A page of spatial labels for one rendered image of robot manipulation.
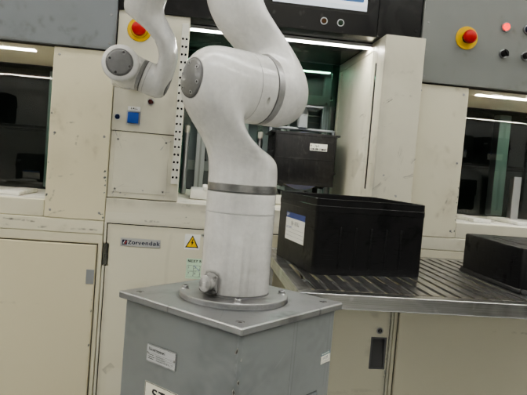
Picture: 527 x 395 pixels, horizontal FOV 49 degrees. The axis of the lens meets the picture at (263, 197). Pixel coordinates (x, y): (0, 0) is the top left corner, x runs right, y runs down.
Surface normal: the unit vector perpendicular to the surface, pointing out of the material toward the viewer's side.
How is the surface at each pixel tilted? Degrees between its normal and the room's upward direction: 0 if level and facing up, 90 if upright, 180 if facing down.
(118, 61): 90
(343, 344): 90
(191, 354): 90
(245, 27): 129
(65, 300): 90
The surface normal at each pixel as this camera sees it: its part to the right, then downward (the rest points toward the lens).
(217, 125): -0.46, 0.62
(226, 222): -0.29, 0.03
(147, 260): 0.11, 0.06
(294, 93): 0.66, 0.17
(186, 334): -0.62, -0.01
